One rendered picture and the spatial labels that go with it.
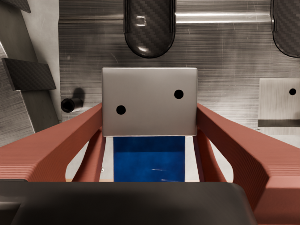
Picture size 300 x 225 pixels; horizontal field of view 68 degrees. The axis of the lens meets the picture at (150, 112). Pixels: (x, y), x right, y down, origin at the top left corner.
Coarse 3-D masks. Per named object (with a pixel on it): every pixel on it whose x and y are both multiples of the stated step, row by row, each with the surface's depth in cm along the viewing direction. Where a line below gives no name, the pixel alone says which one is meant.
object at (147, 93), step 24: (120, 72) 11; (144, 72) 11; (168, 72) 11; (192, 72) 11; (120, 96) 11; (144, 96) 11; (168, 96) 12; (192, 96) 12; (120, 120) 11; (144, 120) 12; (168, 120) 12; (192, 120) 12; (120, 144) 13; (144, 144) 13; (168, 144) 13; (120, 168) 13; (144, 168) 13; (168, 168) 13
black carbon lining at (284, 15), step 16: (128, 0) 16; (144, 0) 17; (160, 0) 17; (272, 0) 16; (288, 0) 17; (128, 16) 16; (144, 16) 17; (160, 16) 17; (272, 16) 16; (288, 16) 17; (128, 32) 16; (144, 32) 17; (160, 32) 17; (272, 32) 16; (288, 32) 16; (144, 48) 17; (160, 48) 17; (288, 48) 16
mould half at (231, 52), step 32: (64, 0) 17; (96, 0) 17; (192, 0) 16; (224, 0) 16; (256, 0) 16; (64, 32) 16; (96, 32) 16; (192, 32) 16; (224, 32) 16; (256, 32) 16; (64, 64) 17; (96, 64) 17; (128, 64) 17; (160, 64) 17; (192, 64) 16; (224, 64) 16; (256, 64) 16; (288, 64) 16; (64, 96) 17; (96, 96) 17; (224, 96) 17; (256, 96) 17; (256, 128) 17
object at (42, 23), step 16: (32, 0) 25; (48, 0) 25; (32, 16) 25; (48, 16) 25; (32, 32) 25; (48, 32) 25; (48, 48) 26; (48, 64) 26; (112, 144) 26; (192, 144) 26; (80, 160) 27; (112, 160) 27; (192, 160) 26; (224, 160) 26; (112, 176) 27; (192, 176) 26
